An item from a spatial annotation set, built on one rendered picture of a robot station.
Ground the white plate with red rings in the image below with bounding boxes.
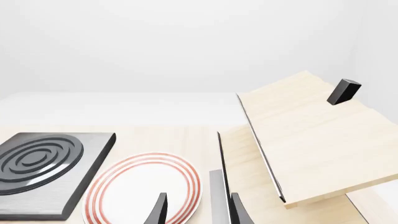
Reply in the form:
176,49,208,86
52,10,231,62
81,152,204,224

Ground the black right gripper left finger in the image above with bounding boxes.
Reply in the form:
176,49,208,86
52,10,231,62
143,192,168,224

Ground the pale wooden cabinet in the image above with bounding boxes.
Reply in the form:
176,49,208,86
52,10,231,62
216,70,398,224

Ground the flat black stove plate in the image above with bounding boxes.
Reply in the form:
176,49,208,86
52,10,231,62
0,132,117,222

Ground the metal drawer handle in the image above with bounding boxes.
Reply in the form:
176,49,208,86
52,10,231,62
326,78,363,106

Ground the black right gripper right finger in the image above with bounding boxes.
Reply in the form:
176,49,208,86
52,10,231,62
230,192,254,224

